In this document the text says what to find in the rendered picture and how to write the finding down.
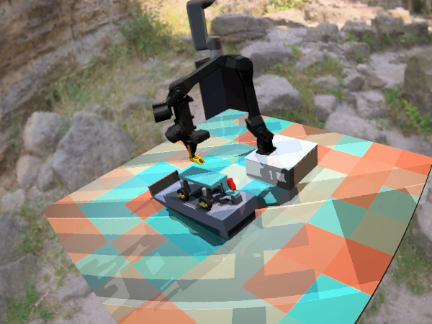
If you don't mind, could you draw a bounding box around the yellow chock with orange handle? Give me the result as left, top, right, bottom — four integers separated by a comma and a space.
187, 144, 205, 165

